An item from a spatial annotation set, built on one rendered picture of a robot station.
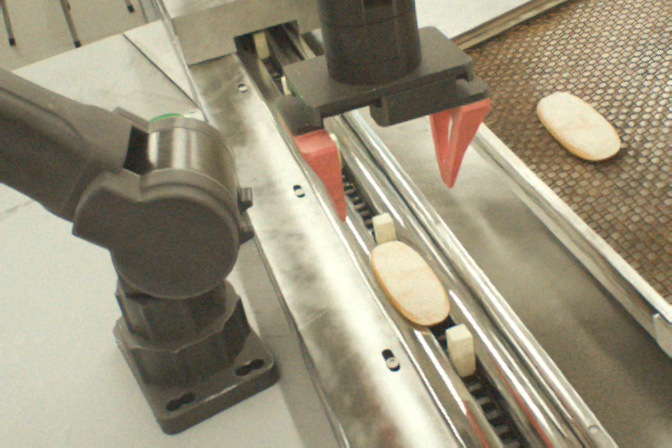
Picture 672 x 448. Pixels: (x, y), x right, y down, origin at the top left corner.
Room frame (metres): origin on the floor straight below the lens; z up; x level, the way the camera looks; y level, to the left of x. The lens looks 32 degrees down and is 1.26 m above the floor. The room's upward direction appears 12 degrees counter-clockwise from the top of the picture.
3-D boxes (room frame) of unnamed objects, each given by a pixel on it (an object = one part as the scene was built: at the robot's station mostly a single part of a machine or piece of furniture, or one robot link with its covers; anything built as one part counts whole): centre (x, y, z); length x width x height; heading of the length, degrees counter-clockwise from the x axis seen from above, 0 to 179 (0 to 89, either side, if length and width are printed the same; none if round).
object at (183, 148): (0.52, 0.10, 0.94); 0.09 x 0.05 x 0.10; 90
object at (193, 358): (0.51, 0.12, 0.86); 0.12 x 0.09 x 0.08; 22
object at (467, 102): (0.52, -0.06, 0.97); 0.07 x 0.07 x 0.09; 11
